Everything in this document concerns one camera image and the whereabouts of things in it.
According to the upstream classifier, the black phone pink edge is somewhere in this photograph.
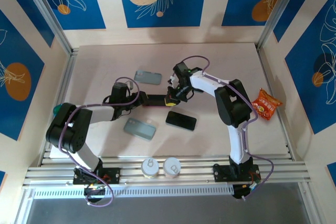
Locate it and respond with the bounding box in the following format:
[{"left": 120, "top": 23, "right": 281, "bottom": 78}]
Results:
[{"left": 143, "top": 93, "right": 173, "bottom": 108}]

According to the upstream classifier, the grey-blue translucent phone case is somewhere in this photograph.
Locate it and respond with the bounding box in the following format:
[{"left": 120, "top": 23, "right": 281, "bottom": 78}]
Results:
[
  {"left": 123, "top": 118, "right": 157, "bottom": 142},
  {"left": 133, "top": 70, "right": 163, "bottom": 86}
]

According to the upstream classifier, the black phone green frame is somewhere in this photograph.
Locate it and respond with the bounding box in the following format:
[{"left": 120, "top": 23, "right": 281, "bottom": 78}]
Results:
[{"left": 165, "top": 110, "right": 197, "bottom": 132}]

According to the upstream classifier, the cream pull-tab can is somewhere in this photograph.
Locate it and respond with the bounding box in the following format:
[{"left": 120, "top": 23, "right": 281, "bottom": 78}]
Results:
[{"left": 141, "top": 157, "right": 160, "bottom": 180}]

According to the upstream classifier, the right white can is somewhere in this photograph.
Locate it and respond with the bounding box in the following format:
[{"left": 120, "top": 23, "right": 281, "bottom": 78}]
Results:
[{"left": 162, "top": 157, "right": 182, "bottom": 179}]

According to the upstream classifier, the orange snack bag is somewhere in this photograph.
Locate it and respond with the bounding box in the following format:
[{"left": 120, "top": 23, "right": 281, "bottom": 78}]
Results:
[{"left": 251, "top": 88, "right": 284, "bottom": 122}]

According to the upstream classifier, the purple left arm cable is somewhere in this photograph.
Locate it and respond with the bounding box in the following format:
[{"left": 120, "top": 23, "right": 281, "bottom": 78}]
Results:
[{"left": 59, "top": 77, "right": 140, "bottom": 208}]

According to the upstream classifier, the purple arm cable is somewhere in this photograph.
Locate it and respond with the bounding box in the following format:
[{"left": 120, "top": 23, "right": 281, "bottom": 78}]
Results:
[
  {"left": 59, "top": 77, "right": 140, "bottom": 208},
  {"left": 181, "top": 55, "right": 275, "bottom": 201}
]

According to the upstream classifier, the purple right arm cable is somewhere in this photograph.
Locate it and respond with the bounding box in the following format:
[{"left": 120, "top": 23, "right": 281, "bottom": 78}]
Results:
[{"left": 181, "top": 55, "right": 275, "bottom": 201}]

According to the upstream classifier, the aluminium side rail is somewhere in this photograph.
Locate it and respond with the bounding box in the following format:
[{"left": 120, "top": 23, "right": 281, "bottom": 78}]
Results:
[
  {"left": 38, "top": 47, "right": 80, "bottom": 161},
  {"left": 255, "top": 42, "right": 294, "bottom": 161}
]

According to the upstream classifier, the aluminium rail base frame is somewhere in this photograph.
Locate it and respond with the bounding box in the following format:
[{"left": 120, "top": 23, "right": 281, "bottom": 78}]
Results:
[{"left": 22, "top": 155, "right": 313, "bottom": 190}]

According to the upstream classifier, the white slotted cable duct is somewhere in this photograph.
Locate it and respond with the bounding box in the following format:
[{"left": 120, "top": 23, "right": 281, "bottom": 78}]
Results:
[{"left": 33, "top": 184, "right": 235, "bottom": 200}]

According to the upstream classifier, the aluminium corner post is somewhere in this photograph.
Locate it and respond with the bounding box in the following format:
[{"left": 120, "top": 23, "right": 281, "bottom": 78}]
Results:
[
  {"left": 258, "top": 0, "right": 299, "bottom": 49},
  {"left": 19, "top": 0, "right": 74, "bottom": 55}
]

